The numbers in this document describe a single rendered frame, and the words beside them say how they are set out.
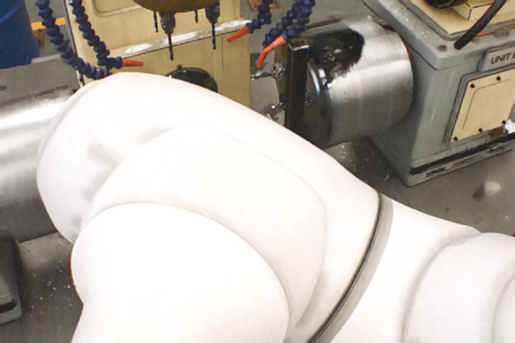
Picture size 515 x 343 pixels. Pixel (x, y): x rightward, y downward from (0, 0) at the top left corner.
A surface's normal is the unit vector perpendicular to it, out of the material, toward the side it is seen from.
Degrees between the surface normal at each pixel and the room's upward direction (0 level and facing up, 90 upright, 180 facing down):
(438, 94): 89
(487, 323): 31
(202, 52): 90
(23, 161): 43
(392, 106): 84
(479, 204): 0
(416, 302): 68
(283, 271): 59
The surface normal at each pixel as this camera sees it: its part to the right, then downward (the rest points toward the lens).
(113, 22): 0.40, 0.67
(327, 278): 0.11, 0.01
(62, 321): 0.00, -0.69
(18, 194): 0.36, 0.32
